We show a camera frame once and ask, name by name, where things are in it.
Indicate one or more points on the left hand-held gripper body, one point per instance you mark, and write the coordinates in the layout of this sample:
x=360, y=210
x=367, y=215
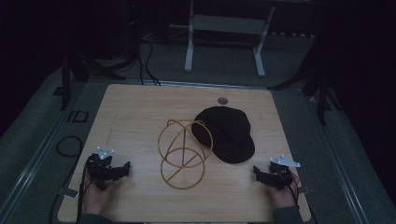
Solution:
x=99, y=169

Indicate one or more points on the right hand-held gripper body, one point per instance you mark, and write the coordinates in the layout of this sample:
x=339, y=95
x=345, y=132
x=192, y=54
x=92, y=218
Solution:
x=280, y=177

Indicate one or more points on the black cap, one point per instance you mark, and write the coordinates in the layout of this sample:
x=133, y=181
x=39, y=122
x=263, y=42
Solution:
x=229, y=133

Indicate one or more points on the person's right hand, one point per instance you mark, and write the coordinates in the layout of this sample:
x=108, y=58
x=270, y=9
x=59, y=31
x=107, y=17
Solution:
x=285, y=197

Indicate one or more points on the person's left hand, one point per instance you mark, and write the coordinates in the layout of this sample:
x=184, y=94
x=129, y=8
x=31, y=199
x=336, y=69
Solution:
x=95, y=199

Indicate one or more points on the grey tape piece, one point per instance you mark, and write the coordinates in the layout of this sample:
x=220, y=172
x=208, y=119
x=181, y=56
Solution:
x=67, y=192
x=305, y=189

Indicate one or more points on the grey round table grommet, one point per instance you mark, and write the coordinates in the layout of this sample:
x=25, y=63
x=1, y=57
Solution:
x=222, y=100

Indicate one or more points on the black tripod stand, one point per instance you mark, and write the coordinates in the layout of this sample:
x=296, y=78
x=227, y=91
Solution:
x=320, y=93
x=66, y=81

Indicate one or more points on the metal floor rail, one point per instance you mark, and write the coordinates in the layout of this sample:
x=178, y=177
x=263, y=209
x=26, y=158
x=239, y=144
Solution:
x=339, y=158
x=34, y=161
x=205, y=84

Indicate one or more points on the white metal table frame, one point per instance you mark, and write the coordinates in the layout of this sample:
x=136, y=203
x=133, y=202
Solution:
x=227, y=24

